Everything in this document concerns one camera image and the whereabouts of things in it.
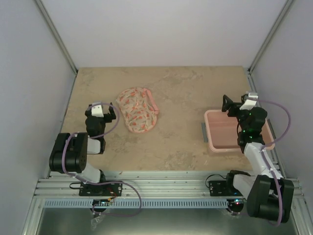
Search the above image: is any floral mesh laundry bag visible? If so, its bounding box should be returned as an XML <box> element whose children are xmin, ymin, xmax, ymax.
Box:
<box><xmin>116</xmin><ymin>87</ymin><xmax>159</xmax><ymax>134</ymax></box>

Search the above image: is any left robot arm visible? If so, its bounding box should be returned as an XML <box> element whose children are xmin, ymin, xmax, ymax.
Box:
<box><xmin>49</xmin><ymin>102</ymin><xmax>120</xmax><ymax>195</ymax></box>

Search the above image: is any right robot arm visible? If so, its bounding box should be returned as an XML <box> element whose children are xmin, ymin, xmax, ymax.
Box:
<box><xmin>222</xmin><ymin>93</ymin><xmax>294</xmax><ymax>227</ymax></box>

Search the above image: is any pink plastic bin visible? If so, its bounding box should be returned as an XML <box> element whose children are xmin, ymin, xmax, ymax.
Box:
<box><xmin>204</xmin><ymin>107</ymin><xmax>275</xmax><ymax>154</ymax></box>

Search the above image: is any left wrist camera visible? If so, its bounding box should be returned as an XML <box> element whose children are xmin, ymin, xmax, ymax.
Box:
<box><xmin>90</xmin><ymin>102</ymin><xmax>104</xmax><ymax>118</ymax></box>

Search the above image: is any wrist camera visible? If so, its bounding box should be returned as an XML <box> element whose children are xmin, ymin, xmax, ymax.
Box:
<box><xmin>239</xmin><ymin>92</ymin><xmax>258</xmax><ymax>110</ymax></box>
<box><xmin>90</xmin><ymin>102</ymin><xmax>104</xmax><ymax>118</ymax></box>

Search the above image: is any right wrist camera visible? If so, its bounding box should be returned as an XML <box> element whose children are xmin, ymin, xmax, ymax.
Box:
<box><xmin>239</xmin><ymin>92</ymin><xmax>258</xmax><ymax>110</ymax></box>

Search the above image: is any grey metal bracket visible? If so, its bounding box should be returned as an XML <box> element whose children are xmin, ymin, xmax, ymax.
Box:
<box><xmin>201</xmin><ymin>122</ymin><xmax>208</xmax><ymax>143</ymax></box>

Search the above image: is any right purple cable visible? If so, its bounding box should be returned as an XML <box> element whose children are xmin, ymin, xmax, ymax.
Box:
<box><xmin>231</xmin><ymin>99</ymin><xmax>292</xmax><ymax>226</ymax></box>

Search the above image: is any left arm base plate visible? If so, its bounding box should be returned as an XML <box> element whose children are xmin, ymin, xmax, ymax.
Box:
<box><xmin>79</xmin><ymin>183</ymin><xmax>123</xmax><ymax>197</ymax></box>

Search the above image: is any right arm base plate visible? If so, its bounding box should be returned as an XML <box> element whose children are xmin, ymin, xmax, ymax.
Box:
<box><xmin>206</xmin><ymin>180</ymin><xmax>242</xmax><ymax>197</ymax></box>

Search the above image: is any slotted cable duct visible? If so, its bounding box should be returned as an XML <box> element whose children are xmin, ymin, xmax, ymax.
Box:
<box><xmin>44</xmin><ymin>198</ymin><xmax>247</xmax><ymax>209</ymax></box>

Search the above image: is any aluminium rail frame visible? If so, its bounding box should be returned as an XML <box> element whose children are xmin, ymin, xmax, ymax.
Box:
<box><xmin>34</xmin><ymin>170</ymin><xmax>305</xmax><ymax>198</ymax></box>

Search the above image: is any left corner post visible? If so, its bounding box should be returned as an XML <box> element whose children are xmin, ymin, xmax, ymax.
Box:
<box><xmin>34</xmin><ymin>0</ymin><xmax>79</xmax><ymax>75</ymax></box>

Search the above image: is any corner post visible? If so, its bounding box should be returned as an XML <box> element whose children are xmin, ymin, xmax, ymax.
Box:
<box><xmin>34</xmin><ymin>0</ymin><xmax>79</xmax><ymax>75</ymax></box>
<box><xmin>247</xmin><ymin>0</ymin><xmax>295</xmax><ymax>74</ymax></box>

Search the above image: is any right corner post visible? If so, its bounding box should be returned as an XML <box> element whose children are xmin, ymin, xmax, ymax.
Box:
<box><xmin>247</xmin><ymin>0</ymin><xmax>295</xmax><ymax>74</ymax></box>

